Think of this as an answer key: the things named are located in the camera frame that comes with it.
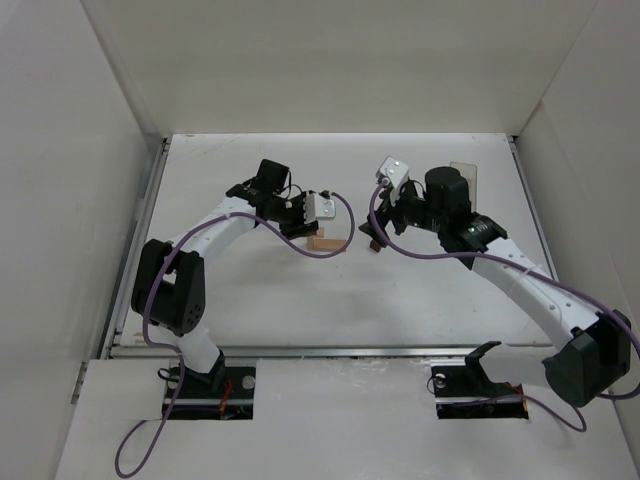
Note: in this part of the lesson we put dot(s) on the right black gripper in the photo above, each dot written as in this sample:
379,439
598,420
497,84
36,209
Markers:
385,222

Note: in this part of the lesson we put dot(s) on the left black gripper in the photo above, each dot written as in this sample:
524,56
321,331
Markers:
295,220

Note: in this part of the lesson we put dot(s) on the large light wood block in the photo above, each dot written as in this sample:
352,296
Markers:
327,245

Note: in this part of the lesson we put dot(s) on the clear plastic box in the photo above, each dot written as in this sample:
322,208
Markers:
469,173

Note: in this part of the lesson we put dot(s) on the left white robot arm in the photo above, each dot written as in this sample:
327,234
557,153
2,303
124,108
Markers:
178,307

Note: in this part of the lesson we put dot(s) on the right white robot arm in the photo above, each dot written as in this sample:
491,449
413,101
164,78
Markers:
590,344

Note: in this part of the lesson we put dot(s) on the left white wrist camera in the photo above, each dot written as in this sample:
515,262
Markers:
319,206

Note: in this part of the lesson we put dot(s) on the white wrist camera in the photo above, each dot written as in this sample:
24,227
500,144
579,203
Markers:
394,174
319,206

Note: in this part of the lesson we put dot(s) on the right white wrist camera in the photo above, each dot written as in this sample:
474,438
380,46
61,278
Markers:
394,174

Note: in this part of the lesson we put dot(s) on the aluminium right rail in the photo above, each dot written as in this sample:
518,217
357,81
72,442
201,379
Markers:
548,259

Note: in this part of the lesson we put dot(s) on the aluminium rail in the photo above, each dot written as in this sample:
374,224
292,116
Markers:
308,352
136,234
548,259

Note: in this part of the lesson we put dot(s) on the aluminium left rail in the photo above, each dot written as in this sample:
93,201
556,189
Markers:
136,234

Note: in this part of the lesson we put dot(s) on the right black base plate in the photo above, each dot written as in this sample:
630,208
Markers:
465,392

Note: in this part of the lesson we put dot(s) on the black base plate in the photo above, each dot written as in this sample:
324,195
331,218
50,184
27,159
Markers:
227,394
465,392

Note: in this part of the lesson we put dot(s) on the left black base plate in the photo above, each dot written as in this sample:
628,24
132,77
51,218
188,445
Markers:
227,394

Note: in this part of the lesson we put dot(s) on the aluminium front rail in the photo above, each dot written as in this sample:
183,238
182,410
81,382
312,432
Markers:
308,352

